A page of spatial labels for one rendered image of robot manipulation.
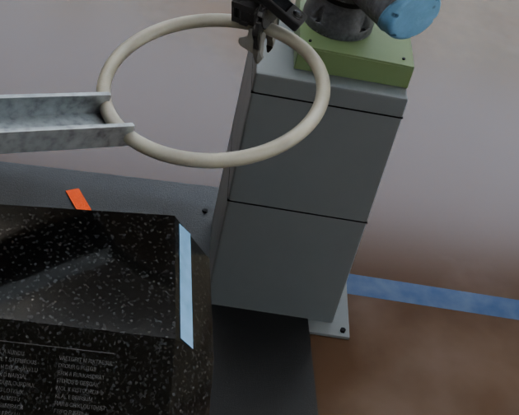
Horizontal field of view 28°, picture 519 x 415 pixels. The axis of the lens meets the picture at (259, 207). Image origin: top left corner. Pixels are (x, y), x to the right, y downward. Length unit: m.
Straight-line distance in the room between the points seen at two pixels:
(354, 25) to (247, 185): 0.53
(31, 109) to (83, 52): 2.11
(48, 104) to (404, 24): 0.90
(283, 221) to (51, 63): 1.49
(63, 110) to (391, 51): 0.97
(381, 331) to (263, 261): 0.47
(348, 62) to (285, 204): 0.46
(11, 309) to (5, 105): 0.40
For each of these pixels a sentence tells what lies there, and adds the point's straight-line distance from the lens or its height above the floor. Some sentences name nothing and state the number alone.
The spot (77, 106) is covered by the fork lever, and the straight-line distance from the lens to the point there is 2.12.
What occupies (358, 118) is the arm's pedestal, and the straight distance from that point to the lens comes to 2.70.
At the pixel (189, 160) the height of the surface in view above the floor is 1.02.
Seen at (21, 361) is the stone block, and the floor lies 0.79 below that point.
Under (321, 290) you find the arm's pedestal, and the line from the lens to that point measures 3.10.
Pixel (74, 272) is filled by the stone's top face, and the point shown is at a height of 0.84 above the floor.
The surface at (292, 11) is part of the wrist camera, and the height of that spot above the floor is 1.16.
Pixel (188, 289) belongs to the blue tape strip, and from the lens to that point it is 2.03.
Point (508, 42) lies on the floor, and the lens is 5.01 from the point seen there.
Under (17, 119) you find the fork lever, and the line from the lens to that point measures 2.06.
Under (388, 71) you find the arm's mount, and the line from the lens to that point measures 2.69.
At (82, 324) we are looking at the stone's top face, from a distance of 1.90.
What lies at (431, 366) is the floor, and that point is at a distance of 3.20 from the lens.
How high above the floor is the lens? 2.23
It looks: 39 degrees down
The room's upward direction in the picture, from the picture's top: 14 degrees clockwise
